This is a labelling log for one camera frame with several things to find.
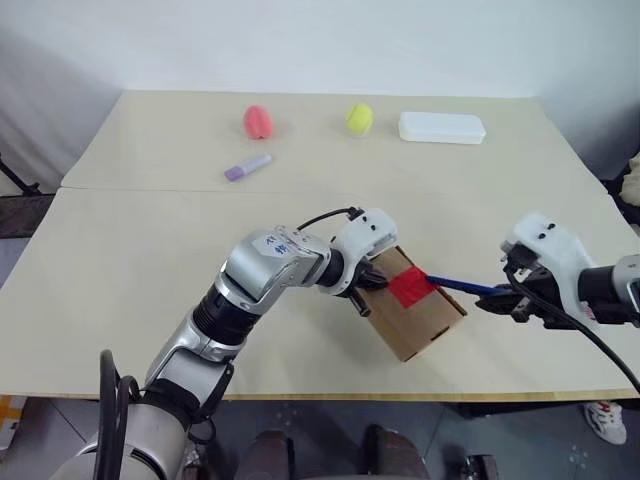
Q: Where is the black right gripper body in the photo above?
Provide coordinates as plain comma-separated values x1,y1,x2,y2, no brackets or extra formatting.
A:
502,244,572,329

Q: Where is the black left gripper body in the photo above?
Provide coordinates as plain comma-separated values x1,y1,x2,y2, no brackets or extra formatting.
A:
349,254,382,293

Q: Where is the brown cardboard box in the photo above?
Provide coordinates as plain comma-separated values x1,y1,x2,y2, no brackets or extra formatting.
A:
357,244,469,364

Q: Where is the red tape strip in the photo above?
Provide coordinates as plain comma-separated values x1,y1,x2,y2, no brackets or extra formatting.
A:
388,267,435,307

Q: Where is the white sneaker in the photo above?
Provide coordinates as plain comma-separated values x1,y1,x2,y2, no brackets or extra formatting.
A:
582,399,628,446

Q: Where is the yellow tennis ball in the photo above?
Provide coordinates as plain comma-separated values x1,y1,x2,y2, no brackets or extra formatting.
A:
345,103,376,135

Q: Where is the purple highlighter marker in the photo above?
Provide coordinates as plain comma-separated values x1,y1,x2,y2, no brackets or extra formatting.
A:
223,152,274,182

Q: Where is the white plastic lidded case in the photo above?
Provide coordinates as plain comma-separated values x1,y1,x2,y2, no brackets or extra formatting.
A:
398,111,487,146

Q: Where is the pink foam peach toy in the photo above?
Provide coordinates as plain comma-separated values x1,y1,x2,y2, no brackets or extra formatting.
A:
242,104,277,140

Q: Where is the black tripod stand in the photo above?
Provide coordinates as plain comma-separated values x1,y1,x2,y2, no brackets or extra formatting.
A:
0,149,42,196

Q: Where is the yellow and white carton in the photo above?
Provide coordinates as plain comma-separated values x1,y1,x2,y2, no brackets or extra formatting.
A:
0,394,29,449

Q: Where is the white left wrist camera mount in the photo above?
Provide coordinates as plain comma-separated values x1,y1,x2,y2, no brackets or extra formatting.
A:
319,208,400,300

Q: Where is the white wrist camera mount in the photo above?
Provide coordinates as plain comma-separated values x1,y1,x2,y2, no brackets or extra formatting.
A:
319,208,400,300
501,212,599,326

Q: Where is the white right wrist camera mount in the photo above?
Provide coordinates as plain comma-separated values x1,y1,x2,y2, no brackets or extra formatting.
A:
501,212,599,326

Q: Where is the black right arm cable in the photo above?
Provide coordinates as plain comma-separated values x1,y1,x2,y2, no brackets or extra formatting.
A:
503,263,640,396

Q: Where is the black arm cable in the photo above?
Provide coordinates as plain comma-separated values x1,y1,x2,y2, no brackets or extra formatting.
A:
503,263,640,396
98,206,364,480

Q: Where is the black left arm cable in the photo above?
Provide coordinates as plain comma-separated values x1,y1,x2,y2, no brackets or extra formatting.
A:
98,206,364,480

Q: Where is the metal caster bracket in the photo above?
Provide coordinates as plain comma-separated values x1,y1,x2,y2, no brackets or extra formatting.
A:
463,452,502,480
185,439,212,480

